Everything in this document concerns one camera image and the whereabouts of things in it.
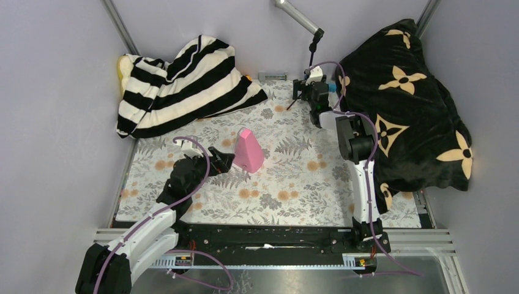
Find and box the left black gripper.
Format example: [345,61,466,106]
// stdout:
[185,146,234,195]

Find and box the pink metronome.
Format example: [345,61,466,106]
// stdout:
[233,127,265,173]

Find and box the silver flashlight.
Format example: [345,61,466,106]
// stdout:
[274,0,326,110]

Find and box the black white striped pillow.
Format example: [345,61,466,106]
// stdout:
[116,35,267,138]

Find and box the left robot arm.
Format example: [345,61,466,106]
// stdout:
[75,147,235,293]

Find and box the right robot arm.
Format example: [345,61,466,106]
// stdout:
[293,80,390,254]

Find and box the floral patterned table cloth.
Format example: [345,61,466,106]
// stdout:
[114,79,422,229]

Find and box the black floral patterned blanket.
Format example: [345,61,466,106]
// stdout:
[334,19,473,213]

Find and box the yellow plush item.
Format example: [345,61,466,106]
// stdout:
[116,55,133,96]

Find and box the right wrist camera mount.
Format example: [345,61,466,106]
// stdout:
[305,66,326,85]

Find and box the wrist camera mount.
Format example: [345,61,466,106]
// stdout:
[177,136,206,157]
[305,66,326,85]

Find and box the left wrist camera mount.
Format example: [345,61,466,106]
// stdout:
[177,136,206,157]

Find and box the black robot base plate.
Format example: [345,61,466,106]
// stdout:
[173,222,391,266]

